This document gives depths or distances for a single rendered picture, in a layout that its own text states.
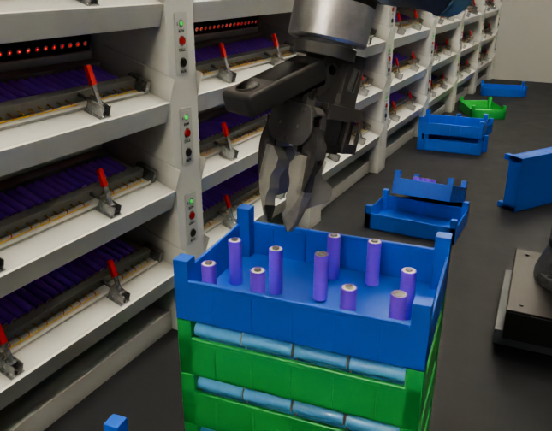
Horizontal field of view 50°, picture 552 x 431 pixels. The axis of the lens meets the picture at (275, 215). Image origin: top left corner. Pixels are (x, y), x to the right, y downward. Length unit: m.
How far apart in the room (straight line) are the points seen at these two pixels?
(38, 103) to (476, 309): 1.13
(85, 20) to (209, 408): 0.65
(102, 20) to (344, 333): 0.70
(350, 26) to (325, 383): 0.40
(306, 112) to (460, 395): 0.81
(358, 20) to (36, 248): 0.67
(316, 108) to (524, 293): 0.90
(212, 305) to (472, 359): 0.83
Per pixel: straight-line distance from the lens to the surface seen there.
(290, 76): 0.64
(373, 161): 2.61
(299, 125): 0.66
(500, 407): 1.31
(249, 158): 1.56
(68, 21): 1.06
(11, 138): 1.01
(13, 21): 0.99
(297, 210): 0.67
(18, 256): 1.06
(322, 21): 0.66
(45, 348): 1.16
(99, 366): 1.31
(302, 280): 0.82
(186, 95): 1.30
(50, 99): 1.12
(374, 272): 0.80
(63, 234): 1.12
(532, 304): 1.41
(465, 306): 1.63
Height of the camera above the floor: 0.79
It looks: 22 degrees down
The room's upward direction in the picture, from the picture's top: straight up
